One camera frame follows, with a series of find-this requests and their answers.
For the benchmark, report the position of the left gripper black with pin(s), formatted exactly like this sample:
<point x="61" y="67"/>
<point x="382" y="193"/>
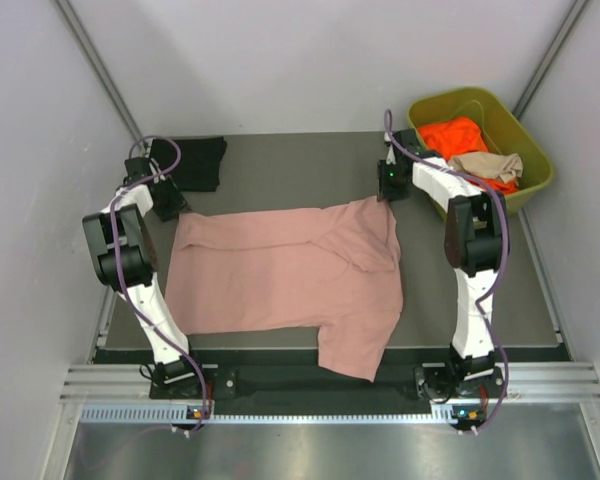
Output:
<point x="177" y="201"/>

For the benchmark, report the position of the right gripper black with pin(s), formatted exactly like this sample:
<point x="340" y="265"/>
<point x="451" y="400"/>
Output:
<point x="385" y="190"/>

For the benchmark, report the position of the pink t shirt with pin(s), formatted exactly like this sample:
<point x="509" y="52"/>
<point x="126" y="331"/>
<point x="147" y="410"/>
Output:
<point x="334" y="269"/>

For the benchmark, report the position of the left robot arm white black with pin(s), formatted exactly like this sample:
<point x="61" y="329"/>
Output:
<point x="125" y="260"/>

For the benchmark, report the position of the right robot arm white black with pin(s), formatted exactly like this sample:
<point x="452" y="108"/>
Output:
<point x="476" y="240"/>

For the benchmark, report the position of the folded black t shirt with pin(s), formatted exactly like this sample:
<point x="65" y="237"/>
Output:
<point x="199" y="167"/>

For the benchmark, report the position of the orange t shirt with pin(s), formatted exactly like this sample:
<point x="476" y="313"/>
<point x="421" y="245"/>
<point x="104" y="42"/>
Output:
<point x="459" y="136"/>

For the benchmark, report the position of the beige t shirt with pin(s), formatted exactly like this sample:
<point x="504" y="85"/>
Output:
<point x="490" y="166"/>

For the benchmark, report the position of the olive green plastic bin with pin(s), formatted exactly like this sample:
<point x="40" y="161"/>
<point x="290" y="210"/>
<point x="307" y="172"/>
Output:
<point x="501" y="131"/>

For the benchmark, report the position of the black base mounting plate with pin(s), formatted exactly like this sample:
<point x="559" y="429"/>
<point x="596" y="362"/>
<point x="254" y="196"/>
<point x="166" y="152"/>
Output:
<point x="290" y="382"/>

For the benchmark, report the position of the left aluminium corner post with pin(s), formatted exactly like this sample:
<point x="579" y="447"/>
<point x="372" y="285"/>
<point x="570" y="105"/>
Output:
<point x="83" y="40"/>

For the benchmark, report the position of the aluminium corner post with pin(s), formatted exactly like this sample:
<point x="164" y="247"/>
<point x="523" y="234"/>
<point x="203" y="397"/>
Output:
<point x="83" y="40"/>
<point x="566" y="28"/>

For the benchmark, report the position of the grey slotted cable duct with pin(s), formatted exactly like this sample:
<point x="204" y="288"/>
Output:
<point x="190" y="415"/>

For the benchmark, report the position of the right aluminium corner post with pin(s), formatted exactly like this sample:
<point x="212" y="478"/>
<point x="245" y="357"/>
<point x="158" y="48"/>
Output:
<point x="566" y="28"/>

